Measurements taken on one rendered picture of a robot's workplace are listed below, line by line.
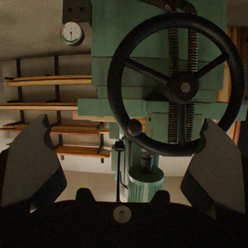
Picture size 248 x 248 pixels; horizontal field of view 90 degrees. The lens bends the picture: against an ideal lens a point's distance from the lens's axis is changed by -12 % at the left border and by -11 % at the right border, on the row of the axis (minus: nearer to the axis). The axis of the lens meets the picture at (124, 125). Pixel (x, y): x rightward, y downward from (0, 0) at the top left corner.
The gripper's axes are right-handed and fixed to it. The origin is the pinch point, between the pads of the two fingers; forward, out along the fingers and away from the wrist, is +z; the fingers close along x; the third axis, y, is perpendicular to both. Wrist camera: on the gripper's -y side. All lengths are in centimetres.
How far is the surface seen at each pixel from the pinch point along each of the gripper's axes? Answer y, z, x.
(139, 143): 12.5, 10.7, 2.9
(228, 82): 30, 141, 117
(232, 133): 86, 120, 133
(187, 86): 1.4, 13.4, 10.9
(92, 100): 11.8, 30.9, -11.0
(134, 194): 57, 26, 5
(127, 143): 49, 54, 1
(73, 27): -9.2, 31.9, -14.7
